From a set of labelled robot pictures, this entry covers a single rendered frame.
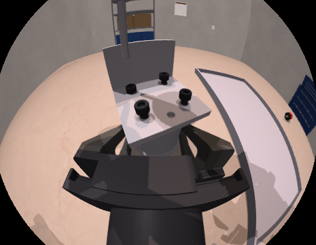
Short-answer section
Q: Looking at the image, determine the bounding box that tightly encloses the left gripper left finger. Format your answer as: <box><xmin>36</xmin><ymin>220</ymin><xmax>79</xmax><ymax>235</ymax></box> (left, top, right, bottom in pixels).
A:
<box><xmin>78</xmin><ymin>125</ymin><xmax>132</xmax><ymax>155</ymax></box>

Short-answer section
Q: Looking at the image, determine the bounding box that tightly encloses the shallow grey rectangular tray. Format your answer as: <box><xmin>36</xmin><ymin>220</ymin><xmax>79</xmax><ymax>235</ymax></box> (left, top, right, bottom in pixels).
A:
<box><xmin>195</xmin><ymin>67</ymin><xmax>302</xmax><ymax>245</ymax></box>

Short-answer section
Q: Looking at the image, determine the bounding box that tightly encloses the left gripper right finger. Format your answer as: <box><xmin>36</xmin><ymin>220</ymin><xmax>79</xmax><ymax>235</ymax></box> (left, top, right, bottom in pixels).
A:
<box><xmin>179</xmin><ymin>124</ymin><xmax>234</xmax><ymax>176</ymax></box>

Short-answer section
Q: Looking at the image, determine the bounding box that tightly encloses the dark blue electric screwdriver barrel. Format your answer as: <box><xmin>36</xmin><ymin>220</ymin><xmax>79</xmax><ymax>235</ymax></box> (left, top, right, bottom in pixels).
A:
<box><xmin>112</xmin><ymin>0</ymin><xmax>130</xmax><ymax>59</ymax></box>

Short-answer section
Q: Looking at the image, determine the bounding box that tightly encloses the red screwdriver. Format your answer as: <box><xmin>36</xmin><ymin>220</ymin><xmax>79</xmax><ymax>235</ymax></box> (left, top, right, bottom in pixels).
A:
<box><xmin>285</xmin><ymin>112</ymin><xmax>292</xmax><ymax>120</ymax></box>

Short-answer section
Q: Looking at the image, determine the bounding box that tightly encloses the grey l-shaped bracket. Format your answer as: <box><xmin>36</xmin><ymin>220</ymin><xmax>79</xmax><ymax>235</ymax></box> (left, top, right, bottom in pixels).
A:
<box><xmin>103</xmin><ymin>39</ymin><xmax>212</xmax><ymax>148</ymax></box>

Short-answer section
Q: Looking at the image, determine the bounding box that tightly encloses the black socket head screw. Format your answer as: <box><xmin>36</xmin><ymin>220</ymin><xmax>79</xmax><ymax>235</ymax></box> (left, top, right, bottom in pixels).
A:
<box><xmin>179</xmin><ymin>88</ymin><xmax>192</xmax><ymax>105</ymax></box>
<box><xmin>159</xmin><ymin>72</ymin><xmax>169</xmax><ymax>85</ymax></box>
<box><xmin>134</xmin><ymin>99</ymin><xmax>150</xmax><ymax>120</ymax></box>
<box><xmin>126</xmin><ymin>84</ymin><xmax>137</xmax><ymax>95</ymax></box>

